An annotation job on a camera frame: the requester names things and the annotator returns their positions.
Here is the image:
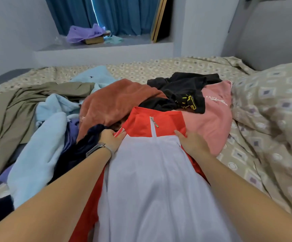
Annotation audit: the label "person's left hand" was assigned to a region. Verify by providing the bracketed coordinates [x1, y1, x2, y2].
[98, 128, 127, 154]

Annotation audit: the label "person's right hand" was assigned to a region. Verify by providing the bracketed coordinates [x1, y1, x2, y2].
[174, 129, 211, 160]

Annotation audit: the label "pink shirt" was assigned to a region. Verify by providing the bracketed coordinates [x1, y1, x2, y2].
[178, 80, 234, 157]

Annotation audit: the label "navy velvet garment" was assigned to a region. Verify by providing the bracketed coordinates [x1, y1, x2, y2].
[0, 123, 108, 233]

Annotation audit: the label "rust brown garment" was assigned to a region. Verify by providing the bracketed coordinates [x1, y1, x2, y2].
[76, 78, 168, 143]

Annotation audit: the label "purple-blue garment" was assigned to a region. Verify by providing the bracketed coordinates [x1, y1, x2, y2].
[0, 118, 81, 185]

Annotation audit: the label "black garment yellow print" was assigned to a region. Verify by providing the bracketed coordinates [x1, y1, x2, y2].
[138, 72, 223, 115]

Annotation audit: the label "red and white jacket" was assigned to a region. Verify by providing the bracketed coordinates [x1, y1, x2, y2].
[68, 106, 244, 242]

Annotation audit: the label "light blue fleece garment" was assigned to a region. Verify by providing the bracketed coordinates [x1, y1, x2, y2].
[7, 65, 119, 210]

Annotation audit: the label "bed with patterned beige sheet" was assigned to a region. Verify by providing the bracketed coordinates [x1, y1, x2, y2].
[0, 0, 292, 242]

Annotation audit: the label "olive green trousers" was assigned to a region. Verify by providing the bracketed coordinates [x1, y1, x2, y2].
[0, 81, 95, 193]

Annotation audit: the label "person's left forearm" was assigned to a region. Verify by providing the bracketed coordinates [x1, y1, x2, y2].
[0, 149, 112, 242]

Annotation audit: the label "person's right forearm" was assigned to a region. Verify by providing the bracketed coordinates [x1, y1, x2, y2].
[196, 151, 292, 242]

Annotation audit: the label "grey band wristwatch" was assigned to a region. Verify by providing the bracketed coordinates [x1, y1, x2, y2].
[85, 143, 114, 159]

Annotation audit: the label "patterned beige pillow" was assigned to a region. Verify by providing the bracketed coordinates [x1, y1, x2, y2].
[231, 58, 292, 226]

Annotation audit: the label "teal small item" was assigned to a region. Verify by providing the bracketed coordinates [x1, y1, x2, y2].
[104, 35, 124, 45]

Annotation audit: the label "small wooden box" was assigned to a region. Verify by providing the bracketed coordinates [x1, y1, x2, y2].
[84, 36, 106, 45]

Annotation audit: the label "purple cloth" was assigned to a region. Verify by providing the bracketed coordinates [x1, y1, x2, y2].
[65, 24, 107, 44]

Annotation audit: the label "clear plastic bag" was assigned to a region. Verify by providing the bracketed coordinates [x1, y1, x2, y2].
[54, 35, 69, 46]

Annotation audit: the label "blue curtain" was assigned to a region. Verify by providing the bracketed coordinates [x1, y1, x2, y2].
[44, 0, 162, 36]

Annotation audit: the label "leaning wooden picture frames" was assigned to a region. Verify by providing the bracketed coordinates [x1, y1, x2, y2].
[150, 0, 173, 43]

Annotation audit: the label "grey upholstered headboard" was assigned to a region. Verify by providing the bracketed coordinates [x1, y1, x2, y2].
[222, 0, 292, 72]

